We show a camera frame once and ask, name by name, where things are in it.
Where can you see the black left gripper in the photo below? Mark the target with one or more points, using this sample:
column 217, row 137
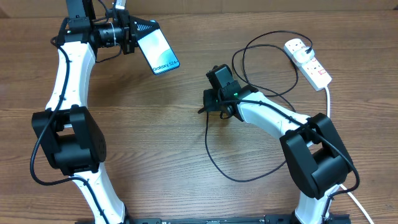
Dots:
column 132, row 27

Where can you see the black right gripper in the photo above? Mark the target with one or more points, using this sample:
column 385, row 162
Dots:
column 209, row 97

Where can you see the blue Samsung Galaxy smartphone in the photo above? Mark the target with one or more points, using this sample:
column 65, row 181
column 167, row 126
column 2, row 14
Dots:
column 158, row 53

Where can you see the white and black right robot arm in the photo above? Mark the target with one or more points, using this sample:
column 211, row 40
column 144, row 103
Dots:
column 318, row 161

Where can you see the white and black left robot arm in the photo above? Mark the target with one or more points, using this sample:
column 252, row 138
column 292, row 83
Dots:
column 66, row 131

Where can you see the white charger plug adapter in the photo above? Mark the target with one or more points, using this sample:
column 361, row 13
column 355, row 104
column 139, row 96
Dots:
column 303, row 55

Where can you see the white power strip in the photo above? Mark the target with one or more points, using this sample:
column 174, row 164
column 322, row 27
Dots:
column 313, row 71

